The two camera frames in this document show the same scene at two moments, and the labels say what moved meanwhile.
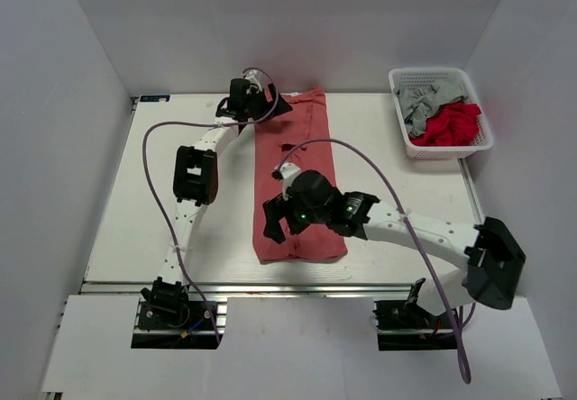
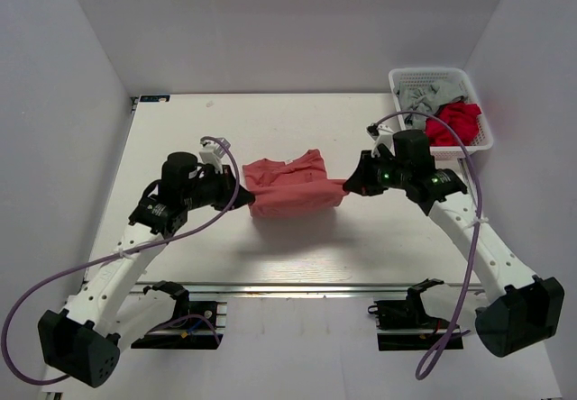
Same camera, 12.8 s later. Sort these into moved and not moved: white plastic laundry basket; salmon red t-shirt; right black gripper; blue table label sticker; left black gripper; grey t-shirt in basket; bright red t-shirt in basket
Moved: salmon red t-shirt; left black gripper; right black gripper
Not moved: blue table label sticker; bright red t-shirt in basket; white plastic laundry basket; grey t-shirt in basket
